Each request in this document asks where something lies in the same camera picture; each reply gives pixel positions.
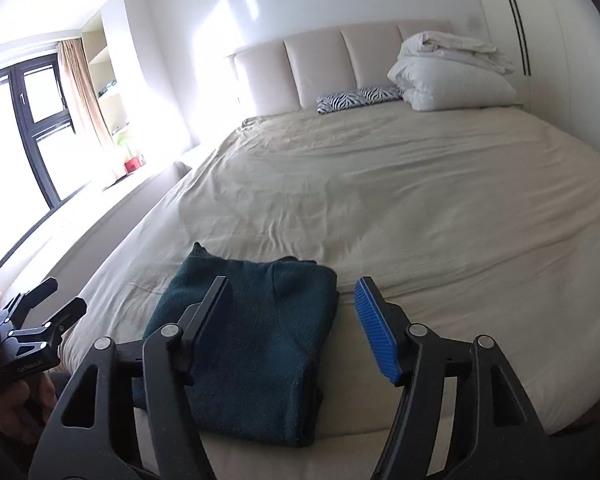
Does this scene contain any black framed window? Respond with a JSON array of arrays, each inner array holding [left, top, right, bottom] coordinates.
[[0, 57, 77, 272]]

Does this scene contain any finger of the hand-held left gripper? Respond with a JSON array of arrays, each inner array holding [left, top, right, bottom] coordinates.
[[0, 277, 59, 322], [9, 297, 88, 348]]

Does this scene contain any green desk lamp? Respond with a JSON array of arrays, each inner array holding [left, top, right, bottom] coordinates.
[[115, 129, 137, 157]]

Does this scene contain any person's left hand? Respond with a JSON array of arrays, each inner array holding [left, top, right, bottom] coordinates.
[[0, 375, 57, 442]]

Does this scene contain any white folded duvet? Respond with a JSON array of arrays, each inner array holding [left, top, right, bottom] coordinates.
[[387, 31, 516, 88]]

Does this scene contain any white pillow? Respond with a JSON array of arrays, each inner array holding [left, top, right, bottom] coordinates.
[[405, 72, 519, 112]]

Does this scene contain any zebra print pillow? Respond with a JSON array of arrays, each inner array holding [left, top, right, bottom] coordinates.
[[316, 87, 404, 115]]

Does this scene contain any bed with beige sheet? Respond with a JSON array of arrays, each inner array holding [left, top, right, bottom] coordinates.
[[60, 102, 600, 480]]

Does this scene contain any white wall shelf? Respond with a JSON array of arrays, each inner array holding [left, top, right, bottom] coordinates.
[[82, 14, 148, 181]]

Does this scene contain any dark green knit sweater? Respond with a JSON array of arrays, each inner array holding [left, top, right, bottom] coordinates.
[[132, 242, 341, 448]]

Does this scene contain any black wardrobe handle pair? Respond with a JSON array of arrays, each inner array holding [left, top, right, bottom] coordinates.
[[496, 0, 532, 77]]

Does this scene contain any beige curtain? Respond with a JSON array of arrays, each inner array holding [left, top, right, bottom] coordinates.
[[57, 37, 117, 152]]

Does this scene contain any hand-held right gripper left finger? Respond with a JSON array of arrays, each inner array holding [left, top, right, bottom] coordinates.
[[27, 276, 233, 480]]

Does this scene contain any white wardrobe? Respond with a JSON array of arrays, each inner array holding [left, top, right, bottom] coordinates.
[[467, 0, 600, 166]]

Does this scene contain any cream padded headboard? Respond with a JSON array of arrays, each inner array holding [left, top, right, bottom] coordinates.
[[225, 20, 453, 117]]

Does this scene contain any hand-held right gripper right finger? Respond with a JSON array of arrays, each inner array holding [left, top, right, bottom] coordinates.
[[354, 276, 558, 480]]

